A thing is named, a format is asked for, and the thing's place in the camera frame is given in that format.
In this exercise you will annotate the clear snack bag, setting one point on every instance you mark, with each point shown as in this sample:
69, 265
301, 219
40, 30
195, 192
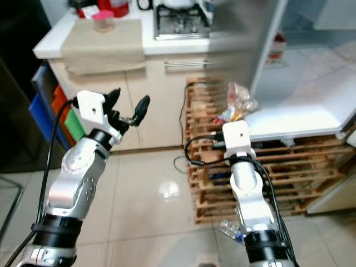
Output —
239, 103

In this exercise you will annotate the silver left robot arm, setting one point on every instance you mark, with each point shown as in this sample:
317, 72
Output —
75, 178

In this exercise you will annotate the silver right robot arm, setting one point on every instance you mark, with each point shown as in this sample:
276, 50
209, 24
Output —
250, 194

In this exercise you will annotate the grey small fridge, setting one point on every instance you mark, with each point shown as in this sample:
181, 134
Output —
233, 39

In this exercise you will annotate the white topped kitchen cabinet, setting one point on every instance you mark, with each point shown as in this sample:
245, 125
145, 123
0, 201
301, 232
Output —
169, 111

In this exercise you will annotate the wooden wine rack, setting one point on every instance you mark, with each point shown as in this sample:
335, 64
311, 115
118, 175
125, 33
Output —
211, 183

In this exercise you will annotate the green flat board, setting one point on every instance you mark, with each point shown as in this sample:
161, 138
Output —
75, 125

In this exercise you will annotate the beige cloth mat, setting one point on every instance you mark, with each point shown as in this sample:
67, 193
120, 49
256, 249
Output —
103, 51

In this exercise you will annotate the orange flat board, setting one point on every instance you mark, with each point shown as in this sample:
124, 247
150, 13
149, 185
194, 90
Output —
60, 103

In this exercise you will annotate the blue flat board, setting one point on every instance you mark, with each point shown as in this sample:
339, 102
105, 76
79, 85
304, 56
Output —
40, 111

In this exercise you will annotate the pink lidded container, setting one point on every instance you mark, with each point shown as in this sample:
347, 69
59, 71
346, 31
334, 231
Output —
103, 21

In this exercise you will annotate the white red small box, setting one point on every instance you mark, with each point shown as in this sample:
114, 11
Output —
87, 11

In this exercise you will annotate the red kettle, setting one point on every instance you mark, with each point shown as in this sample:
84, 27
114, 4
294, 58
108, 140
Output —
114, 6

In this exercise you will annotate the clear plastic water bottle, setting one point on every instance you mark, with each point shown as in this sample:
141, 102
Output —
232, 231

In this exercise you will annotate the steel gas hob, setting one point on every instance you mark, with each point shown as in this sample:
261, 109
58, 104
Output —
181, 23

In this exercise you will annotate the dark glossy cabinet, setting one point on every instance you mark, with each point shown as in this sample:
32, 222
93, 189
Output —
19, 83

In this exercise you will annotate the white cooking pot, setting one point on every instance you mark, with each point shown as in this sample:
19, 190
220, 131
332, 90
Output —
178, 3

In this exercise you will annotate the small red white bottle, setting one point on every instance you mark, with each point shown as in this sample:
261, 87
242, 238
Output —
277, 45

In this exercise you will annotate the white floor unit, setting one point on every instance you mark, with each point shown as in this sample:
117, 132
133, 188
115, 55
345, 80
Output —
334, 194

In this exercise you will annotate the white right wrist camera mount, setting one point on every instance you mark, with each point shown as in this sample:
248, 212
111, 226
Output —
236, 139

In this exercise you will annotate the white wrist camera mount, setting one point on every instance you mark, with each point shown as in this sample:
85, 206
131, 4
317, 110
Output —
90, 110
236, 139

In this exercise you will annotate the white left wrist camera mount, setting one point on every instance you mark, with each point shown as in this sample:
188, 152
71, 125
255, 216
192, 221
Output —
90, 110

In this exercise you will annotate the thin dark metal frame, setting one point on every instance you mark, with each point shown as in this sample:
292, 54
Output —
20, 203

